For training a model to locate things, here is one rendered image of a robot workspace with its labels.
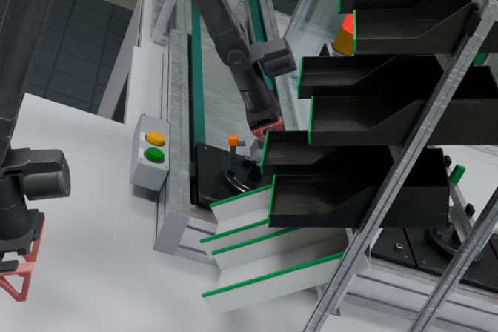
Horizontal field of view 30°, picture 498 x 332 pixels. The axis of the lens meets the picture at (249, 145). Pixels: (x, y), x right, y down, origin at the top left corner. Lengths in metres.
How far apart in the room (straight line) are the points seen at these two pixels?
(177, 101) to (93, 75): 2.14
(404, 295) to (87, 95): 2.43
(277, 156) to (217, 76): 0.91
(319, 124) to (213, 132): 0.83
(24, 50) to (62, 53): 3.18
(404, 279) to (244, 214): 0.40
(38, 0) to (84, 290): 0.67
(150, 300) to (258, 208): 0.27
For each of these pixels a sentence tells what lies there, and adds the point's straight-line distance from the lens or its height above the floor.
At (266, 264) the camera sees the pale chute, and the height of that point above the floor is 1.05.
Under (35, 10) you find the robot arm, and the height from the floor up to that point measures 1.44.
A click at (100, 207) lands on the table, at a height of 0.86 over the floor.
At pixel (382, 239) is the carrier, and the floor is 0.97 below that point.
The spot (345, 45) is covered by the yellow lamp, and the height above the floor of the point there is 1.28.
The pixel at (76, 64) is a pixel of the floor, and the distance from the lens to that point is 4.39.
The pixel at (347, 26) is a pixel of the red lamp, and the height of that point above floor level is 1.32.
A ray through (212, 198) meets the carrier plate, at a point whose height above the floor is 0.97.
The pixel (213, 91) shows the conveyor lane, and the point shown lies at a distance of 2.45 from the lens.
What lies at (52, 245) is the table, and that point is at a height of 0.86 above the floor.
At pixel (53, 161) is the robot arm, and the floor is 1.23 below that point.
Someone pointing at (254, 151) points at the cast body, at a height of 1.06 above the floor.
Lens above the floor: 1.95
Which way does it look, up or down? 27 degrees down
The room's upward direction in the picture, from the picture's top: 25 degrees clockwise
